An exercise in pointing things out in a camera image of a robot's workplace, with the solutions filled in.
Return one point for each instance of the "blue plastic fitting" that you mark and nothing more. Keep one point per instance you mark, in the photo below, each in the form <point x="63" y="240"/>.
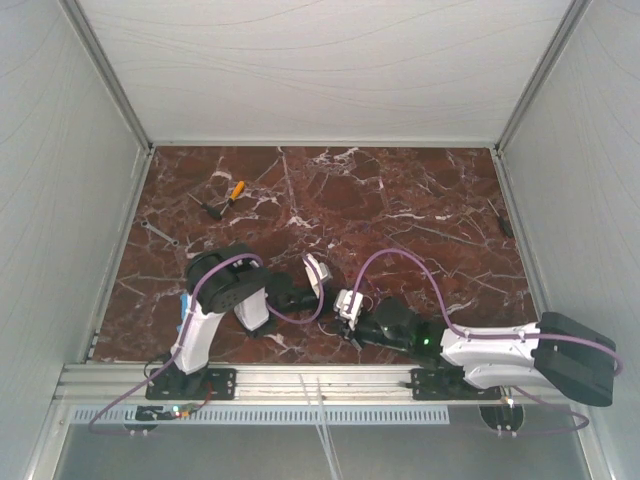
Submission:
<point x="182" y="305"/>

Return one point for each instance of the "blue slotted cable duct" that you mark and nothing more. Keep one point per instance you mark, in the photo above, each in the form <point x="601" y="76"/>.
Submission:
<point x="347" y="415"/>

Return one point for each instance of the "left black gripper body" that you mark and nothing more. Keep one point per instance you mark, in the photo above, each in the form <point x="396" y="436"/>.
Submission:
<point x="302" y="300"/>

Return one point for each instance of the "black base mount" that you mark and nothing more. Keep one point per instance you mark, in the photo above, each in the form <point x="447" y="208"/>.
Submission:
<point x="173" y="384"/>
<point x="446" y="385"/>

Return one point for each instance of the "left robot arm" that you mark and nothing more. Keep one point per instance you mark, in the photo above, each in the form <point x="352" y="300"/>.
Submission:
<point x="234" y="279"/>

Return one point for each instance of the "small circuit board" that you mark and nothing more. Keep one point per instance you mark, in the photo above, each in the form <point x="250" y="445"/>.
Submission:
<point x="150" y="413"/>

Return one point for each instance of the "black tool at right edge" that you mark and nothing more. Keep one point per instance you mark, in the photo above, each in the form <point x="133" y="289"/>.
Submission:
<point x="502" y="222"/>

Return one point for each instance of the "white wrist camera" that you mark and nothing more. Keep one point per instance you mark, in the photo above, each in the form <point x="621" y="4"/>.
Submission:
<point x="317" y="272"/>
<point x="348" y="306"/>

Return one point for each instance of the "white zip ties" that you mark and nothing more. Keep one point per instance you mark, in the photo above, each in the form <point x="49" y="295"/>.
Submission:
<point x="325" y="436"/>

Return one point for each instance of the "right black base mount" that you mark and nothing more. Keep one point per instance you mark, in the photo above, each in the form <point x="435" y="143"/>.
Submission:
<point x="446" y="385"/>

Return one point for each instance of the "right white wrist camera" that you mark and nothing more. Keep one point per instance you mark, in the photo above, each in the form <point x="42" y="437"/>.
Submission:
<point x="348" y="306"/>

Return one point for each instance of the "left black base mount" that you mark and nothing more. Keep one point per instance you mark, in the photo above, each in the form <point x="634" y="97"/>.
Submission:
<point x="173" y="384"/>

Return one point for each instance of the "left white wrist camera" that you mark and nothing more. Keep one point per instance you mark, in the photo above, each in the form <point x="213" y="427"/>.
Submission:
<point x="317" y="272"/>

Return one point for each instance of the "silver wrench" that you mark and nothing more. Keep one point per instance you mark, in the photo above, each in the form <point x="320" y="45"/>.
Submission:
<point x="145" y="224"/>

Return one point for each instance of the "orange handled screwdriver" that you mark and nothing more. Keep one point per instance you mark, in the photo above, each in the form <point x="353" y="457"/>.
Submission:
<point x="217" y="213"/>

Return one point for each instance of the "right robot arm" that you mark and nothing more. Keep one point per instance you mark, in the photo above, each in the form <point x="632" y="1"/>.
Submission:
<point x="554" y="352"/>

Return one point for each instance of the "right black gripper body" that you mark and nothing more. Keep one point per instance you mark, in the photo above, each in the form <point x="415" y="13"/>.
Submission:
<point x="367" y="329"/>

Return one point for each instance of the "aluminium front rail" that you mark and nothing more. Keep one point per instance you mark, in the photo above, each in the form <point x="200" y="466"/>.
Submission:
<point x="256" y="384"/>

